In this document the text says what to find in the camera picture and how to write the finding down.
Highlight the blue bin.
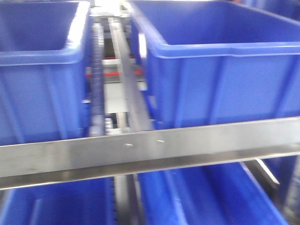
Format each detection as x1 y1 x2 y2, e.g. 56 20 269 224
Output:
129 0 300 129
0 178 115 225
0 0 90 145
138 157 294 225

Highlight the blue bin lower right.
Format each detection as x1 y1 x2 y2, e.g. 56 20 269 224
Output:
138 157 294 225

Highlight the roller conveyor track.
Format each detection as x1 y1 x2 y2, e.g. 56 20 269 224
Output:
89 23 105 137

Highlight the steel divider rail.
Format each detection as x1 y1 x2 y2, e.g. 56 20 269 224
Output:
108 17 153 132

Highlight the blue bin upper left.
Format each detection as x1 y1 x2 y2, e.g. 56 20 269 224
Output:
0 0 90 145

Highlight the blue bin upper right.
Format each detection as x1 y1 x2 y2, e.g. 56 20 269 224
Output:
129 0 300 129

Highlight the blue bin lower left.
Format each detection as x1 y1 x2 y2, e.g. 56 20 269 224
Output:
0 178 115 225

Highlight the grey metal flow rack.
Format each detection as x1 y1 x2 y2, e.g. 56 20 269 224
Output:
0 117 300 190

